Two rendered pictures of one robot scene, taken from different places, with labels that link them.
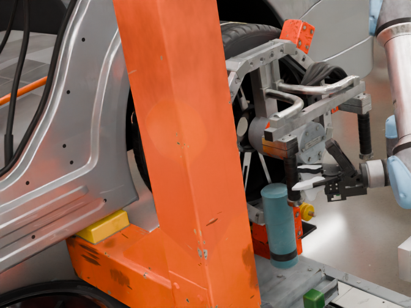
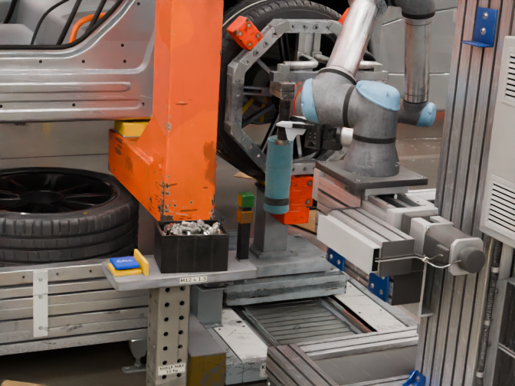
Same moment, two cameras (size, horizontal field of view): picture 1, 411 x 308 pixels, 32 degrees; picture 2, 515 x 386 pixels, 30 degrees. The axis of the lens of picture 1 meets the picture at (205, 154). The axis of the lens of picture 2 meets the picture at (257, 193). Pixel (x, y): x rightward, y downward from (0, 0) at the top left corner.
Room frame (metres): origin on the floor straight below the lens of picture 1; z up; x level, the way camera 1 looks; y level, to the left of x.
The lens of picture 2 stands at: (-1.18, -0.97, 1.47)
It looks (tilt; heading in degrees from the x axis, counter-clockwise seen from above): 16 degrees down; 15
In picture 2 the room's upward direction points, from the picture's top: 4 degrees clockwise
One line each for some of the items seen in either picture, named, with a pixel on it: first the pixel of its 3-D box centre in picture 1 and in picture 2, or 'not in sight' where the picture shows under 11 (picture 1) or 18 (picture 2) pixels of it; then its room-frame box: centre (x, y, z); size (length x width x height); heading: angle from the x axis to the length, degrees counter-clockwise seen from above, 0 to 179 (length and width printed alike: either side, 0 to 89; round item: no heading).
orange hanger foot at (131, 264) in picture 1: (133, 241); (151, 140); (1.80, 0.25, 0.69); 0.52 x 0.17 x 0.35; 39
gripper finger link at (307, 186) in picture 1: (309, 190); (290, 131); (1.71, -0.26, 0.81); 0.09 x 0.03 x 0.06; 110
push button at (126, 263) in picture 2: not in sight; (124, 264); (1.22, 0.08, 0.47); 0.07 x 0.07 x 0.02; 39
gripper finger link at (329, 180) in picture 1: (325, 179); (305, 125); (1.72, -0.31, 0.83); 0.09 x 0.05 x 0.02; 110
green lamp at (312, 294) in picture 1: (314, 300); (245, 200); (1.45, -0.20, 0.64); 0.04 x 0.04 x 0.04; 39
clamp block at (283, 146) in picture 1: (279, 143); (282, 88); (1.78, -0.21, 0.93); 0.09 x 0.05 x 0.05; 39
